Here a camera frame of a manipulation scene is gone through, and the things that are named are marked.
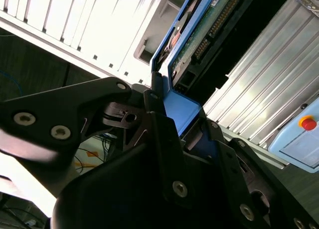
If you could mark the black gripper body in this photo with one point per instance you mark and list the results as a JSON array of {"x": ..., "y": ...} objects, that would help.
[{"x": 112, "y": 201}]

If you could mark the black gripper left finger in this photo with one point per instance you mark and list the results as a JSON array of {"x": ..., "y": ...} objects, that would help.
[{"x": 49, "y": 106}]

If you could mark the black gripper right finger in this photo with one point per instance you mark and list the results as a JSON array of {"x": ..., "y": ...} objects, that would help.
[{"x": 228, "y": 161}]

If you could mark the hard disk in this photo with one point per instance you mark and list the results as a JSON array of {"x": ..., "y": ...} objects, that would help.
[{"x": 182, "y": 109}]

